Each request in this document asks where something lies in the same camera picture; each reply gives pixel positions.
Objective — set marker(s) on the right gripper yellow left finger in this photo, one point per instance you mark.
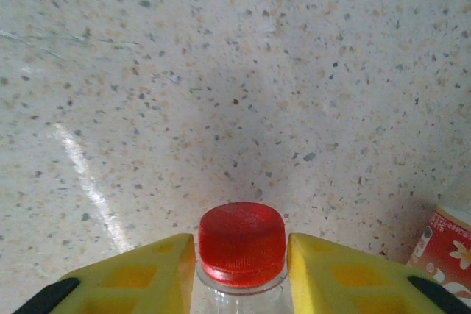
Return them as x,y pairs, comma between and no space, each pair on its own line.
173,292

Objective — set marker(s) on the red capped clear plastic bottle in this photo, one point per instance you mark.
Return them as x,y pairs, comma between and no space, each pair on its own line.
241,240

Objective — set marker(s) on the crushed red labelled plastic bottle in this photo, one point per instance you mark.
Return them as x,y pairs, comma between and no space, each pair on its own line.
445,251

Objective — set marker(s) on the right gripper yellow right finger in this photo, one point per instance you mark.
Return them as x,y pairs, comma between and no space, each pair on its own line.
312,284

